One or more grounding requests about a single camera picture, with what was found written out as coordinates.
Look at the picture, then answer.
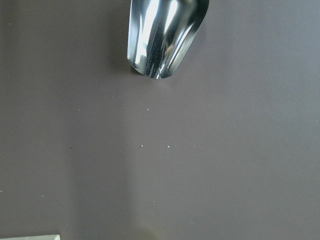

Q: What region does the wooden cutting board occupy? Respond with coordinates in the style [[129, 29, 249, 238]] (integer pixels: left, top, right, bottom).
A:
[[0, 234, 61, 240]]

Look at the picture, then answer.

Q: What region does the steel scoop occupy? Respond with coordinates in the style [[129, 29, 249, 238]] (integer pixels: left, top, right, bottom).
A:
[[126, 0, 210, 79]]

